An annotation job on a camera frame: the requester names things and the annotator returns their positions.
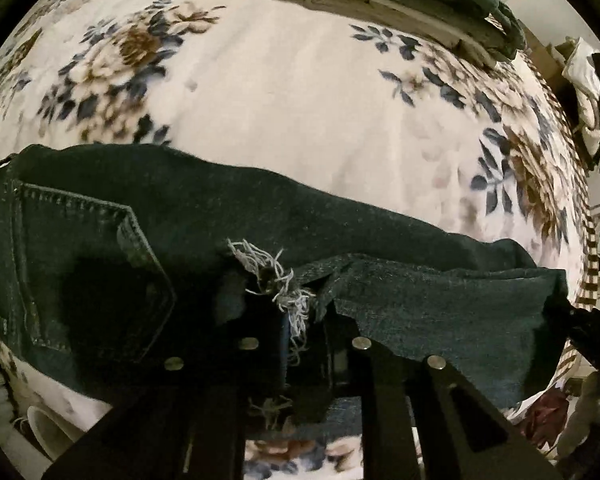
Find chair with clothes pile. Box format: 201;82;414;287
556;37;600;174

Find floral bed cover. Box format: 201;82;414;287
0;0;588;479

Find dark blue denim jeans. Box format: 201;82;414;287
0;144;570;438

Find checkered brown bed sheet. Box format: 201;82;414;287
519;49;600;386

